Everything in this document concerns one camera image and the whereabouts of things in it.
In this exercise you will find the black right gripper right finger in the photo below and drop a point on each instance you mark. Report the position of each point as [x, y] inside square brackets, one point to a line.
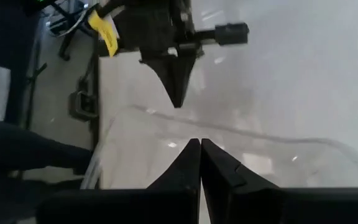
[275, 208]

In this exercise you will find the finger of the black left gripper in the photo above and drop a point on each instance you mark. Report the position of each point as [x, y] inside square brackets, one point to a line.
[174, 81]

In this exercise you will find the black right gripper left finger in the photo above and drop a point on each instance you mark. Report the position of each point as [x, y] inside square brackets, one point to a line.
[135, 208]

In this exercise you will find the large clear plastic bin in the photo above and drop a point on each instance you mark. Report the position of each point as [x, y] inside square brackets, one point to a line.
[259, 161]

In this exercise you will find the yellow paper tag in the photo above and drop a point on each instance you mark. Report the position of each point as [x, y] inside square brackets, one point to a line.
[106, 32]

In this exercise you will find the black chair base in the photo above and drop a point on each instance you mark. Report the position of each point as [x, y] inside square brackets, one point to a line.
[65, 46]

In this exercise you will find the person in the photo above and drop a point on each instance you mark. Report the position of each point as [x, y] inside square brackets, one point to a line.
[26, 146]

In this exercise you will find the silver edge bracket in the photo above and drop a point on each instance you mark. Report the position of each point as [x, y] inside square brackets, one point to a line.
[82, 107]

